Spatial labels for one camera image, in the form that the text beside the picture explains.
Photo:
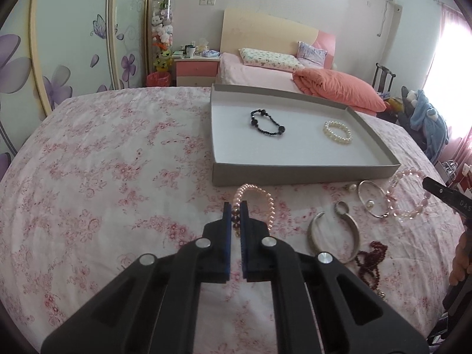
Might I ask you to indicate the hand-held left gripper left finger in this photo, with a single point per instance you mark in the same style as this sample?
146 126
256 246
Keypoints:
226 230

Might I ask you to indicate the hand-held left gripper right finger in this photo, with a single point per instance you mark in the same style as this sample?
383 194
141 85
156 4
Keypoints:
244 230

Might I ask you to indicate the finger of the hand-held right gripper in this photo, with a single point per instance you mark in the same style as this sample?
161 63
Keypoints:
448 196

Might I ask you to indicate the wide silver cuff bangle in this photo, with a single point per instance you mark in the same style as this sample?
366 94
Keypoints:
311 234

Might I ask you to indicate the thin silver bangle with pearl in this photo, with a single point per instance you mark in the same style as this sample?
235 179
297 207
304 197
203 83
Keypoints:
370 203

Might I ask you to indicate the small pearl earring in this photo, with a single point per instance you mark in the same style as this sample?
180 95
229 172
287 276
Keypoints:
352 187

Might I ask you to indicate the grey cardboard tray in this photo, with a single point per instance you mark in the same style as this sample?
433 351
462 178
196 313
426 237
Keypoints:
295 147

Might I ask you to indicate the person's right hand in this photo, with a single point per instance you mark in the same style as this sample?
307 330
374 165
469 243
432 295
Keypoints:
461 261

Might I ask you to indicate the blue plush garment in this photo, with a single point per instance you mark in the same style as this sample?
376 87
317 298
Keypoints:
427 118

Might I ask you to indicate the pile of colourful plush toys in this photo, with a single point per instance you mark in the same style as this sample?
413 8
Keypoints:
394 104

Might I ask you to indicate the dark wooden chair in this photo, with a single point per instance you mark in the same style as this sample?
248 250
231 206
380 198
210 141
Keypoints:
383 77

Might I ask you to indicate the pink floral sheet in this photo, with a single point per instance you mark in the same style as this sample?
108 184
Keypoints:
110 155

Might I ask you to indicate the pink bed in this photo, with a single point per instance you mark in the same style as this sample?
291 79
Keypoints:
254 75

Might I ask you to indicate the pink curtain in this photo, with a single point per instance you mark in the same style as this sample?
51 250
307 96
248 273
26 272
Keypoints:
451 33

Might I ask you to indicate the pink and beige nightstand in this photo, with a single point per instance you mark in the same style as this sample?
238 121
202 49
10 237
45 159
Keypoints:
195 70

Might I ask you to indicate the red trash basket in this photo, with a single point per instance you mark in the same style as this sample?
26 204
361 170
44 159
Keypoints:
158 80

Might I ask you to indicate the white floral pillow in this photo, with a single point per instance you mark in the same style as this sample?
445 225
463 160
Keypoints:
269 59

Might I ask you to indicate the white mug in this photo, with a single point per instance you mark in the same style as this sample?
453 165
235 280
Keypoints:
190 51

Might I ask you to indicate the purple pillow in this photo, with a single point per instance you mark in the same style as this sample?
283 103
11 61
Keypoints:
311 53

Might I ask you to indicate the beige and pink headboard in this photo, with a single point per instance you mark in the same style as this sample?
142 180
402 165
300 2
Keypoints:
258 29

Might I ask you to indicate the clear tube of plush toys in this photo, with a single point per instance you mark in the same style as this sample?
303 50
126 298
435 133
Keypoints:
163 33

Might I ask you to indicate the wardrobe with purple flower doors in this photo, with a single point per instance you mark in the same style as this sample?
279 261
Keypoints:
66 44

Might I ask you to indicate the white wall socket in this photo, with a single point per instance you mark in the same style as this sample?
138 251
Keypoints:
207 2

